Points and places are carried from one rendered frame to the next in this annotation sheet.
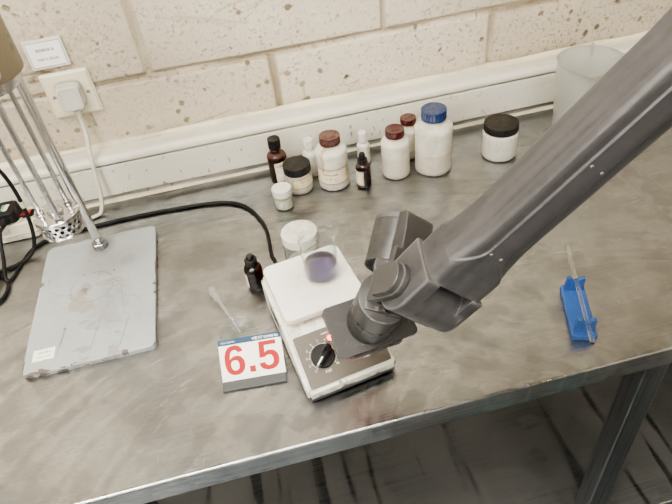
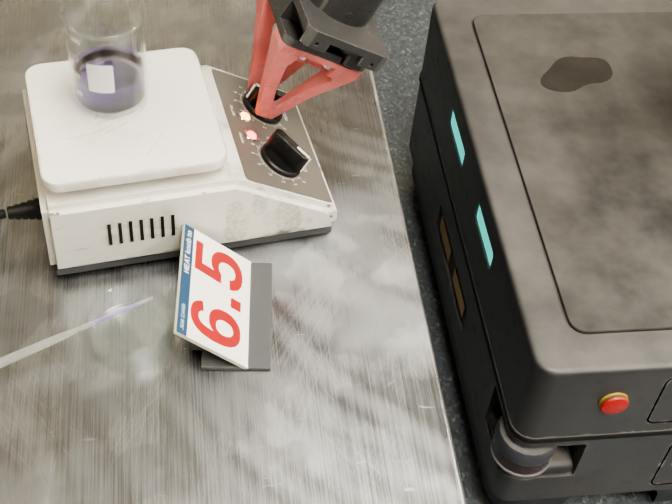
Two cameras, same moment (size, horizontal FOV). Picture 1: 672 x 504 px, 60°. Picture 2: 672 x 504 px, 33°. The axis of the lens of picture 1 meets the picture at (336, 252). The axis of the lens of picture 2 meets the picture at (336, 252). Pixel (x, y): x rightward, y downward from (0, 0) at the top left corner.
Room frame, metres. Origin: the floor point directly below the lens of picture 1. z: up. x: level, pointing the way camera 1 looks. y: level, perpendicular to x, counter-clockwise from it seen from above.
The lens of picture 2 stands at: (0.49, 0.61, 1.35)
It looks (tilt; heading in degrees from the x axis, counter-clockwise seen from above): 49 degrees down; 266
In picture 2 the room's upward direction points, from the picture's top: 7 degrees clockwise
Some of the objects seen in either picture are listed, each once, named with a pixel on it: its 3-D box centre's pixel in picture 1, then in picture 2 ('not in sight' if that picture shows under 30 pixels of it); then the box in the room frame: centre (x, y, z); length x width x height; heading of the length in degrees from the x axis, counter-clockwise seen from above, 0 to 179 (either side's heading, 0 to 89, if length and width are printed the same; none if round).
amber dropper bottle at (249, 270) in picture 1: (253, 270); not in sight; (0.69, 0.14, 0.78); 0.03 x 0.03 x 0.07
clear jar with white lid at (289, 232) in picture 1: (302, 249); not in sight; (0.72, 0.05, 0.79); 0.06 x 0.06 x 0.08
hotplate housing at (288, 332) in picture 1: (322, 314); (164, 157); (0.57, 0.03, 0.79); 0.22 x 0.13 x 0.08; 17
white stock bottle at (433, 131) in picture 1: (433, 138); not in sight; (0.96, -0.21, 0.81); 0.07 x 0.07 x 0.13
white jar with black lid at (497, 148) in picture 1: (499, 138); not in sight; (0.97, -0.35, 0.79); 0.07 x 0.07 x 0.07
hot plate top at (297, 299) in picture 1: (312, 282); (123, 115); (0.60, 0.04, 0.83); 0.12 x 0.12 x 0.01; 17
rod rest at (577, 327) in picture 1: (579, 305); not in sight; (0.54, -0.34, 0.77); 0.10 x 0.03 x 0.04; 169
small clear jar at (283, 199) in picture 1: (282, 196); not in sight; (0.90, 0.09, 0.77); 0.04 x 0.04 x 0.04
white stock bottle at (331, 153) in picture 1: (332, 159); not in sight; (0.95, -0.02, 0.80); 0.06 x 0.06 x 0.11
